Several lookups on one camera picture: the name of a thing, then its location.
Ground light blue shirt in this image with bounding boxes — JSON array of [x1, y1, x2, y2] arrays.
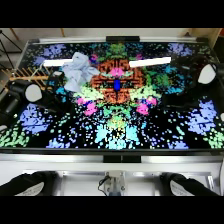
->
[[61, 51, 101, 94]]

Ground wooden rack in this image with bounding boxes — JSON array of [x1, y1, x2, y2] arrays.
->
[[1, 65, 52, 83]]

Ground black cable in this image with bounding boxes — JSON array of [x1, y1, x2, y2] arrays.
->
[[97, 175, 112, 193]]

